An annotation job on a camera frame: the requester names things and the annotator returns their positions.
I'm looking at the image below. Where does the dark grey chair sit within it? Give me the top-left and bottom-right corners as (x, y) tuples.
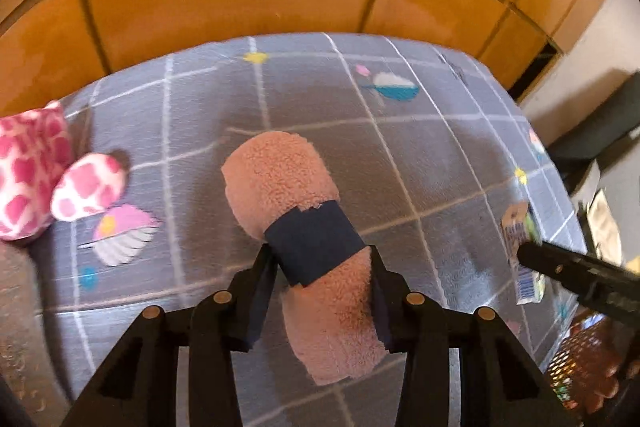
(547, 72), (640, 168)

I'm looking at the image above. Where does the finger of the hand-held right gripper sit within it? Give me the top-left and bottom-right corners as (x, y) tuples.
(517, 241), (591, 295)

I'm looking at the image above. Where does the pink towel navy band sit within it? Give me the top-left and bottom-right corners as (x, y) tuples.
(221, 132), (388, 385)

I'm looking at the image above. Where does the small labelled barcode packet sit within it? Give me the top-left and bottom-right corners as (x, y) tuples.
(501, 201), (547, 306)

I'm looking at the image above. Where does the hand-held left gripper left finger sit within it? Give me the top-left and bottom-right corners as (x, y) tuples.
(60, 244), (278, 427)

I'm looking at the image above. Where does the person's right hand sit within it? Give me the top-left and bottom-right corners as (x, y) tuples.
(582, 347), (635, 414)

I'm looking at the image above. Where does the brown woven basket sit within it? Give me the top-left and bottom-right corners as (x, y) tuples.
(546, 312), (618, 408)

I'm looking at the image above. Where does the ornate gold tissue box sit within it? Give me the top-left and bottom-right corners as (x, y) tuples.
(0, 241), (71, 427)

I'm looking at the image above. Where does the pink spotted giraffe plush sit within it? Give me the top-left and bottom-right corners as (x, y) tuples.
(0, 101), (131, 242)

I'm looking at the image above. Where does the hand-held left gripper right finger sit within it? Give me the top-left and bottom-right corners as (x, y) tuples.
(369, 244), (581, 427)

